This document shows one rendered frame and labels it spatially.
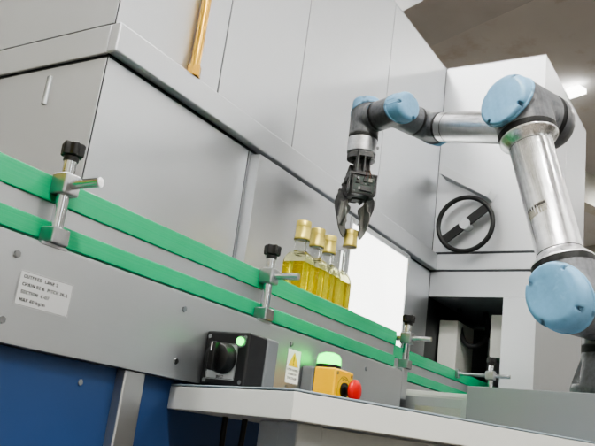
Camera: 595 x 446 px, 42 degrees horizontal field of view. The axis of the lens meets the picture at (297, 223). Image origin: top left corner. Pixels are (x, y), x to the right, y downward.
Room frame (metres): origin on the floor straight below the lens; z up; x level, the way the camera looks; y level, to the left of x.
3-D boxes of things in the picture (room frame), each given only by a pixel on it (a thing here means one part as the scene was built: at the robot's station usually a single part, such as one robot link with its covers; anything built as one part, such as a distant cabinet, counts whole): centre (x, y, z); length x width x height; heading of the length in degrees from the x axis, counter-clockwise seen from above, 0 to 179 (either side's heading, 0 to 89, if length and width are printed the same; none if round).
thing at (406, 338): (1.80, -0.27, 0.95); 0.17 x 0.03 x 0.12; 57
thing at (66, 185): (0.88, 0.27, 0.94); 0.07 x 0.04 x 0.13; 57
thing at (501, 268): (2.85, -0.84, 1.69); 0.70 x 0.37 x 0.89; 147
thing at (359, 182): (1.80, -0.14, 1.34); 0.09 x 0.08 x 0.12; 8
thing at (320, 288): (1.69, -0.05, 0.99); 0.06 x 0.06 x 0.21; 58
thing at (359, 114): (1.81, -0.14, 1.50); 0.09 x 0.08 x 0.11; 37
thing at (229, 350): (1.12, 0.09, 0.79); 0.04 x 0.03 x 0.04; 57
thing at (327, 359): (1.40, -0.09, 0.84); 0.05 x 0.05 x 0.03
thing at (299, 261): (1.64, -0.02, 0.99); 0.06 x 0.06 x 0.21; 58
